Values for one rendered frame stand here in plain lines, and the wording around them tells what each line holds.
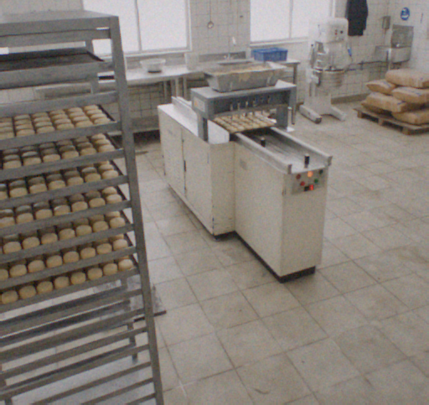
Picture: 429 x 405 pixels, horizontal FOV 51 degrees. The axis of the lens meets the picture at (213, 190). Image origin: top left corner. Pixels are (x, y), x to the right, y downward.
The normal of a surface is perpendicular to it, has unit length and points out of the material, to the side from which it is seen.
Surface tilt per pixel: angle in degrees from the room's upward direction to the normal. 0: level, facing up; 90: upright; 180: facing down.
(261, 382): 0
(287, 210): 90
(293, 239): 90
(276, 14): 90
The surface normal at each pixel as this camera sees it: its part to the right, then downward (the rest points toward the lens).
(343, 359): -0.04, -0.91
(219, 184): 0.40, 0.37
